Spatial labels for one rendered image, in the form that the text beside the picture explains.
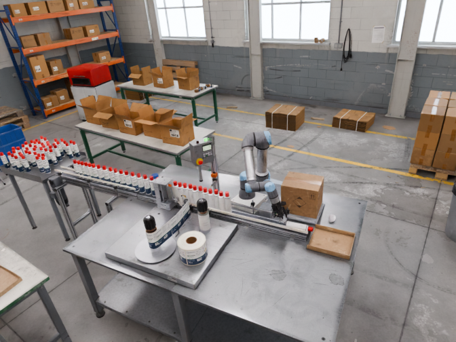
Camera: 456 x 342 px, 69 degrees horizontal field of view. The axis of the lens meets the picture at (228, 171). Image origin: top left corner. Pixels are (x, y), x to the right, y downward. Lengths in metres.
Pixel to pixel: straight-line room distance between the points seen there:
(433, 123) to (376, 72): 2.59
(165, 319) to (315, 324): 1.34
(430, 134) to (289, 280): 3.43
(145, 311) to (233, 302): 1.09
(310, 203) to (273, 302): 0.90
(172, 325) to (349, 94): 6.06
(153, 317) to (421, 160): 4.06
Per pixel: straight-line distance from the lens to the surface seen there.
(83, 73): 7.88
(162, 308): 3.11
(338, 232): 2.75
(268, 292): 2.29
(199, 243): 2.37
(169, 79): 7.22
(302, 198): 2.75
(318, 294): 2.31
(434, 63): 7.29
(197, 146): 2.68
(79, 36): 9.95
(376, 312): 3.39
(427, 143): 5.28
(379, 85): 7.51
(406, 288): 3.66
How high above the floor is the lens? 2.58
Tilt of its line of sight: 29 degrees down
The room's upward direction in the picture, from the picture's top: 5 degrees counter-clockwise
